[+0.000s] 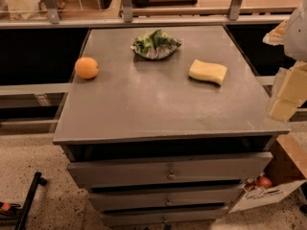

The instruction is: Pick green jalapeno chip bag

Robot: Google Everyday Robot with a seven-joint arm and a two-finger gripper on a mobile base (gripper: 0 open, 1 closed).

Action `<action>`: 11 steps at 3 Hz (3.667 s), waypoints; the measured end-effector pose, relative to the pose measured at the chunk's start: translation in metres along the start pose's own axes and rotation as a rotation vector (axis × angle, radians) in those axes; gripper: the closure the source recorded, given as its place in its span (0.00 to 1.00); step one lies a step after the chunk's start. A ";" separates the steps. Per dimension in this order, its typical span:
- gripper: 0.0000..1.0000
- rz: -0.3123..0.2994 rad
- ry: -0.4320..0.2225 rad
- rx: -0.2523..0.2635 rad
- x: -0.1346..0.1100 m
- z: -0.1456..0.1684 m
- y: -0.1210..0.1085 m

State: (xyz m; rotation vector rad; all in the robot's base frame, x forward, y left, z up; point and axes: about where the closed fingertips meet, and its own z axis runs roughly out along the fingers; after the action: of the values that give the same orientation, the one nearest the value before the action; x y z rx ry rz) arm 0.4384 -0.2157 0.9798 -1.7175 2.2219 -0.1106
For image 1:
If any black bar on floor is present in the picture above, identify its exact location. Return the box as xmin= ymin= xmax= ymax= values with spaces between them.
xmin=14 ymin=172 xmax=47 ymax=230

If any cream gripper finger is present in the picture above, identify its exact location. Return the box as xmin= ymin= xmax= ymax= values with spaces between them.
xmin=277 ymin=62 xmax=307 ymax=107
xmin=269 ymin=99 xmax=297 ymax=122

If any green jalapeno chip bag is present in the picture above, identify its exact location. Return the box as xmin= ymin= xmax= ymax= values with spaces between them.
xmin=130 ymin=29 xmax=181 ymax=60

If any orange fruit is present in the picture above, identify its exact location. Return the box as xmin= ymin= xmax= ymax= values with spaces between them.
xmin=75 ymin=57 xmax=99 ymax=80

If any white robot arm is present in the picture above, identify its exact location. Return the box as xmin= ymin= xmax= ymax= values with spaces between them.
xmin=263 ymin=0 xmax=307 ymax=122

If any cardboard box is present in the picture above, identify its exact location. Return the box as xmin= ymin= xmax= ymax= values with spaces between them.
xmin=229 ymin=134 xmax=307 ymax=213

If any yellow sponge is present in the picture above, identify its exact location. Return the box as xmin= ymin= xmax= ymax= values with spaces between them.
xmin=189 ymin=59 xmax=227 ymax=85

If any grey drawer cabinet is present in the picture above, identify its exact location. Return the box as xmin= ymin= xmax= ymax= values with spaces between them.
xmin=54 ymin=26 xmax=288 ymax=226

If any metal railing frame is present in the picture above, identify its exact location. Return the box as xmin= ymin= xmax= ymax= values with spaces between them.
xmin=0 ymin=0 xmax=303 ymax=29

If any red onion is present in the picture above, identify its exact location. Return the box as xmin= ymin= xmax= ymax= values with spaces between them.
xmin=257 ymin=174 xmax=272 ymax=189

